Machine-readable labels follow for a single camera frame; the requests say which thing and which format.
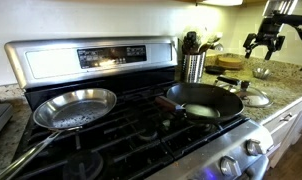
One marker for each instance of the black nonstick pan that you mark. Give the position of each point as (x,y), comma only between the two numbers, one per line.
(211,103)

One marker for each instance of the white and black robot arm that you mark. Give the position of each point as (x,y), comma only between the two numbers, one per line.
(281,7)

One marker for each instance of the perforated steel utensil holder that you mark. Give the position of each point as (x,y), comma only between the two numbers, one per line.
(192,68)

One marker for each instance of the glass lid with knob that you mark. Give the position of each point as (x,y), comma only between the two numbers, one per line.
(256,98)

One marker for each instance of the base cabinet with drawers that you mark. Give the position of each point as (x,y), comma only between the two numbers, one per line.
(291,133)

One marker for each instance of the silver stove knob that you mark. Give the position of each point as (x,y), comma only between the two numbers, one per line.
(254,147)
(229,165)

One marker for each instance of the under-cabinet light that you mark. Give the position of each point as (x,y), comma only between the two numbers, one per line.
(222,2)

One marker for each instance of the stainless steel frying pan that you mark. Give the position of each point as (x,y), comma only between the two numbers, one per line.
(76,108)

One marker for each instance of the small steel bowl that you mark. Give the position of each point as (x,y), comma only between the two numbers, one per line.
(261,72)

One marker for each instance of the steel ladle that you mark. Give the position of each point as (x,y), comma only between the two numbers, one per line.
(217,46)

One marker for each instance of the clear plastic serving utensils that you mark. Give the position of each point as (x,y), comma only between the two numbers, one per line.
(207,36)

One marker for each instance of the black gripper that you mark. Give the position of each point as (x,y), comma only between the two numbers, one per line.
(271,30)

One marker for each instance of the small black skillet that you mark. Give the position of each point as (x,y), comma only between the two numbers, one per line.
(215,69)

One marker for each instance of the stainless steel gas stove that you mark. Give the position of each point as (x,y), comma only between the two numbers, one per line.
(91,60)

